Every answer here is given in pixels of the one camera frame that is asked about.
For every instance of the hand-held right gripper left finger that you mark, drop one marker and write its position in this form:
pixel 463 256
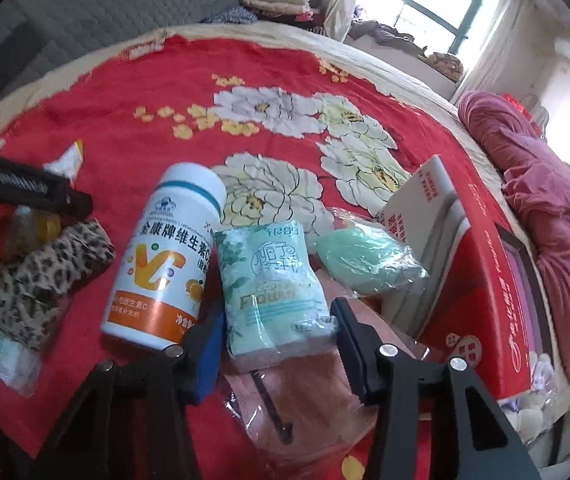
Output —
pixel 209 355

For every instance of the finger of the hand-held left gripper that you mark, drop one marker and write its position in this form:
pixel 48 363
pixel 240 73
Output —
pixel 30 185

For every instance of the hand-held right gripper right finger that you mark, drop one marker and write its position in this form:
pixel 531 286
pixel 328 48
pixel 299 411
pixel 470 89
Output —
pixel 352 355

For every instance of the clear bag with yellow contents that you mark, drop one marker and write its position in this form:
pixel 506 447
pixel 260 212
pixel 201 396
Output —
pixel 35 230

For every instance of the pink masks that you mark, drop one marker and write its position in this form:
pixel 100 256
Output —
pixel 305 405

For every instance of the green tissue packet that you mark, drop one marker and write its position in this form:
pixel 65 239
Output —
pixel 265 290

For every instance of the leopard print cloth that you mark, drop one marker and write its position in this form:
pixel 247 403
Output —
pixel 40 280

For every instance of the green sponge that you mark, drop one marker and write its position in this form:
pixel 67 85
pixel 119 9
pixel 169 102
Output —
pixel 370 260

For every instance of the orange and white packet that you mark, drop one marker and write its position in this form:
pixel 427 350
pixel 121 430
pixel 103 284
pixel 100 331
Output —
pixel 67 160

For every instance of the white vitamin bottle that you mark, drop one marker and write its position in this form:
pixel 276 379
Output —
pixel 165 260

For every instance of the red floral blanket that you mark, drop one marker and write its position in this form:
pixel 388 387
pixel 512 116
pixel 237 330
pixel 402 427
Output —
pixel 115 110

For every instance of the red tissue box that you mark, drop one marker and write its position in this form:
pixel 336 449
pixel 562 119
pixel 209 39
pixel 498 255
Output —
pixel 480 310

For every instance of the clear packet with white contents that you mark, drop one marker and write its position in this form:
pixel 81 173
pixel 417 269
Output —
pixel 5 360

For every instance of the pink and blue book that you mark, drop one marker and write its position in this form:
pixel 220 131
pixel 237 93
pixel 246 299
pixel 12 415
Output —
pixel 527 285

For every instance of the pink duvet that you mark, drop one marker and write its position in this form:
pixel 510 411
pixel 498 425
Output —
pixel 555 220

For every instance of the blue patterned cloth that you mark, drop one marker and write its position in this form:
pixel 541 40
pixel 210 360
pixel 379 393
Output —
pixel 230 15

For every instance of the beige bed sheet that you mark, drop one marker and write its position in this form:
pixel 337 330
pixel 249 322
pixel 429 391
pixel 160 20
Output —
pixel 390 75

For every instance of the red gift bag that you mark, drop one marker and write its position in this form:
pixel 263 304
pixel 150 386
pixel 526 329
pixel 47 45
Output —
pixel 517 105

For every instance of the brown patterned clothes pile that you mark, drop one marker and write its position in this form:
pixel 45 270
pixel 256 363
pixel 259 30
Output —
pixel 445 64

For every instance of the grey clothes pile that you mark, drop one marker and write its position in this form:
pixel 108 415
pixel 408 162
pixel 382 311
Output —
pixel 385 35

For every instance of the white curtain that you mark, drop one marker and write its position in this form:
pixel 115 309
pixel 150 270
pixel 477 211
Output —
pixel 490 50
pixel 345 5

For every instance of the window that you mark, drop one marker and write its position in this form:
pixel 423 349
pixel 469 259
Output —
pixel 430 5

